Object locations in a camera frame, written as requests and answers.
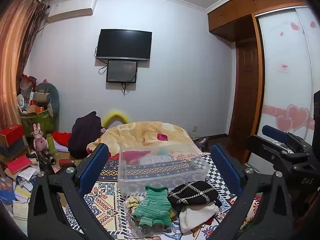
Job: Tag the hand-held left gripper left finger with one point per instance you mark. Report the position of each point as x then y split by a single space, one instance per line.
96 165

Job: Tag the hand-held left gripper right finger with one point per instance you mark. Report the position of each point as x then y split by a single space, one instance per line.
225 165

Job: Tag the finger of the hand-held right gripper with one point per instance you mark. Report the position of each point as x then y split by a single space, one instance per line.
275 131
265 152

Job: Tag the yellow scrunchie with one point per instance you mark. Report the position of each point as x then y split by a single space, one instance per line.
132 202

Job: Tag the white cloth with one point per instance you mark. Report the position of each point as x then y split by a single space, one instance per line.
197 216

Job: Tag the clear plastic storage box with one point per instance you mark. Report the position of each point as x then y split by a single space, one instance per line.
162 165

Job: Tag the green knitted garment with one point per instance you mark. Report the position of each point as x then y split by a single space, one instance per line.
152 205

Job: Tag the red cylinder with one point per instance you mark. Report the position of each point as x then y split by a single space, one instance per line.
65 163

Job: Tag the dark purple garment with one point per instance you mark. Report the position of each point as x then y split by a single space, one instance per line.
83 135

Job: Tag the purple slippers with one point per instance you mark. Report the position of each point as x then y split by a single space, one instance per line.
200 142

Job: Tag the red pink blanket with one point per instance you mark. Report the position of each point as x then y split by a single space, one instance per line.
135 156

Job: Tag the white heart print sliding door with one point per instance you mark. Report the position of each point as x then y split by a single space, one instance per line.
285 92

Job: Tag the patterned bedspread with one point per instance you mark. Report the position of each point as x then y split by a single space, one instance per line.
105 205

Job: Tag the red cloth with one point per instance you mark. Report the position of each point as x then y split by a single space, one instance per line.
62 138

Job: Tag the brown wooden door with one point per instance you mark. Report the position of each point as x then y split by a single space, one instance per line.
246 92

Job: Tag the black metal tube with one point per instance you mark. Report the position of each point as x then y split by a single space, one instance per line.
47 157

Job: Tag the green bottle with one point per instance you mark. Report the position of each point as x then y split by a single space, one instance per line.
50 145

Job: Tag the yellow orange blanket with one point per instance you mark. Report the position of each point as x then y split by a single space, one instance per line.
140 135

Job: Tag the yellow foam hoop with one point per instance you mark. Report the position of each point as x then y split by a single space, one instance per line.
115 113

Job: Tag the pink rabbit plush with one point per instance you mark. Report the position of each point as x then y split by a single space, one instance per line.
39 140

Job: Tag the red label sticker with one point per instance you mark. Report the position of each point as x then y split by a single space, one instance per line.
283 68

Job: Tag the green storage box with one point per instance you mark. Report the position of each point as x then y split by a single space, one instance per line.
40 125

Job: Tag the red book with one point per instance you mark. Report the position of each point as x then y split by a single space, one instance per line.
18 164

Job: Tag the pile of papers and books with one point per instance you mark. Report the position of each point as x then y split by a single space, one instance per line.
20 192

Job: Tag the dark grey box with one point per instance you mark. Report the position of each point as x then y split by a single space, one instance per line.
12 148

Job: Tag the grey plush toy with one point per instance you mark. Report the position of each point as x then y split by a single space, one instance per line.
45 96

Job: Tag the red box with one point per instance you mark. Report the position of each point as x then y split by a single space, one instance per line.
11 135

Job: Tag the small white fan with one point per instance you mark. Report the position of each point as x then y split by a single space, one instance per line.
21 99

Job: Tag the red plastic bag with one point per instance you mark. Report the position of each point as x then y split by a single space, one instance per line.
26 82

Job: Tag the wooden wardrobe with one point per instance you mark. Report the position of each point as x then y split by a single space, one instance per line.
235 12

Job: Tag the orange brown curtain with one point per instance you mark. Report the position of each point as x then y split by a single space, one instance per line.
15 55

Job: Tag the white air conditioner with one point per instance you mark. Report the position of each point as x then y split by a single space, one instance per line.
71 10

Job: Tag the white wall socket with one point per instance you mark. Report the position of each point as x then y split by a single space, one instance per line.
194 128

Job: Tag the small black wall monitor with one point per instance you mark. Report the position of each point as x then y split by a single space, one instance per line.
122 71

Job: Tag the black wall television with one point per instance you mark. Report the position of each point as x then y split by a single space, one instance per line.
124 44

